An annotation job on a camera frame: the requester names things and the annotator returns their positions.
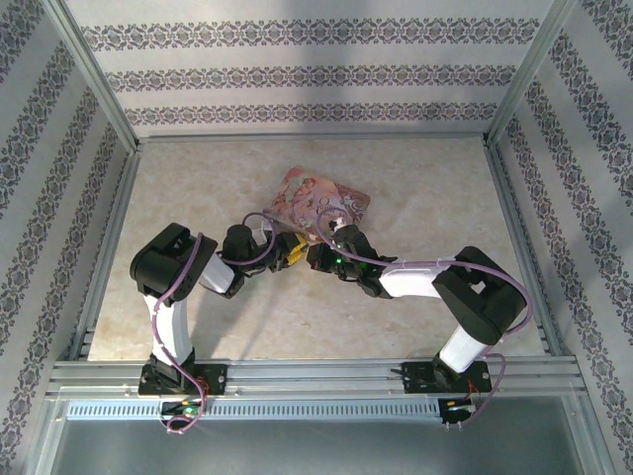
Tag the pink book-shaped box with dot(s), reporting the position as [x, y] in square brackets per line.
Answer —
[316, 198]

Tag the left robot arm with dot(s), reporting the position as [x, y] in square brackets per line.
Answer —
[168, 262]

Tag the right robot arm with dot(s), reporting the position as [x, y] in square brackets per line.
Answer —
[475, 297]

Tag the small left controller board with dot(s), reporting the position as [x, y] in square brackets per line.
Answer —
[185, 409]

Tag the small controller board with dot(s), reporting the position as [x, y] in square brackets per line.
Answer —
[457, 406]
[185, 409]

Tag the small right controller board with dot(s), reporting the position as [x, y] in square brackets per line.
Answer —
[457, 406]

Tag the grey metal sheet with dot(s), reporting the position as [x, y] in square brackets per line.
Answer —
[316, 450]

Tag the aluminium frame rail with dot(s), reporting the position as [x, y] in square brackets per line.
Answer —
[524, 247]
[316, 138]
[106, 257]

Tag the aluminium front rail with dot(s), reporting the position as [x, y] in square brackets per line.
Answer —
[316, 378]

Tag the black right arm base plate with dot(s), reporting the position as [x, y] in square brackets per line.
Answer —
[413, 378]

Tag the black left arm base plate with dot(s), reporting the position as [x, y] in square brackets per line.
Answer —
[217, 378]

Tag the aluminium corner post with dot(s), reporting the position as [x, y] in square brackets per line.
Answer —
[529, 69]
[94, 79]

